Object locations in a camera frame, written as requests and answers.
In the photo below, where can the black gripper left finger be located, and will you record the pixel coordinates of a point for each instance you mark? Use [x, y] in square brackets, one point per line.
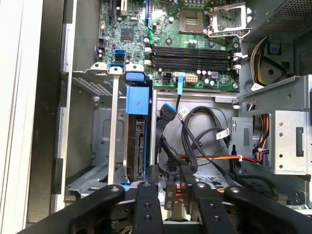
[148, 207]

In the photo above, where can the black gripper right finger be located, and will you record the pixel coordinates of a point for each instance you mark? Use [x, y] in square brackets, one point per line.
[209, 209]

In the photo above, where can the hard disk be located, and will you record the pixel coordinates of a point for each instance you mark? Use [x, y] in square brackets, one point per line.
[136, 100]

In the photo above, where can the grey metal drive cage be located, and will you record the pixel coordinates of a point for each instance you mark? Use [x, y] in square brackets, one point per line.
[285, 131]

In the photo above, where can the black RAM slot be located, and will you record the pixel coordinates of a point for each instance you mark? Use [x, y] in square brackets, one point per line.
[192, 48]
[192, 53]
[192, 65]
[192, 60]

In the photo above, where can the black open PC case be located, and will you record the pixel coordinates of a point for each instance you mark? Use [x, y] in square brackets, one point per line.
[48, 97]

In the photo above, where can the green motherboard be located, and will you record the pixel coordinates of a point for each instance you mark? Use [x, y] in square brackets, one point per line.
[175, 36]

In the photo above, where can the blue plastic clip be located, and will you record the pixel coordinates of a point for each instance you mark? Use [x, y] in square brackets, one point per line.
[274, 48]

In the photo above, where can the metal locking lever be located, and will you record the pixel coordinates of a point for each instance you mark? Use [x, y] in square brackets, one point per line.
[229, 36]

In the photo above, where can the CPU socket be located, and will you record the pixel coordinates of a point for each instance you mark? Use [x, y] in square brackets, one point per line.
[191, 22]

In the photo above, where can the metal socket cover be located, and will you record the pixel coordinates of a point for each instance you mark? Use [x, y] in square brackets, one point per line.
[242, 18]

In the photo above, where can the blue expansion slot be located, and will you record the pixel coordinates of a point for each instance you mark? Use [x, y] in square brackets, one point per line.
[147, 9]

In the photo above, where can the grey power supply unit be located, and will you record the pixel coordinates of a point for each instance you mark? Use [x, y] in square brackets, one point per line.
[287, 19]

